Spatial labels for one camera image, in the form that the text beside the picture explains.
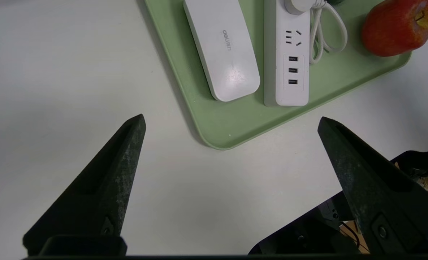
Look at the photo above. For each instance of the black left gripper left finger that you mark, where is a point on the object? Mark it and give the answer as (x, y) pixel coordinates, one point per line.
(102, 187)

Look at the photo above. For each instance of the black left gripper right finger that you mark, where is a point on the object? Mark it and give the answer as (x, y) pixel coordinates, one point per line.
(376, 191)

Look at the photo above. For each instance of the white oblong deli case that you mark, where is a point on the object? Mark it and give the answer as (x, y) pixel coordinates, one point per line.
(224, 54)

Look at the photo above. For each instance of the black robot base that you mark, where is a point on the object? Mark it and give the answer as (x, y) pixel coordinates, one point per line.
(304, 234)

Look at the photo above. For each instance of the light green plastic tray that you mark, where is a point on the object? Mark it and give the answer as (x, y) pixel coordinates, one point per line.
(235, 122)

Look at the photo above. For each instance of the red apple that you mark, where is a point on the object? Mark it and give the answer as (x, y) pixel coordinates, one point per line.
(394, 29)

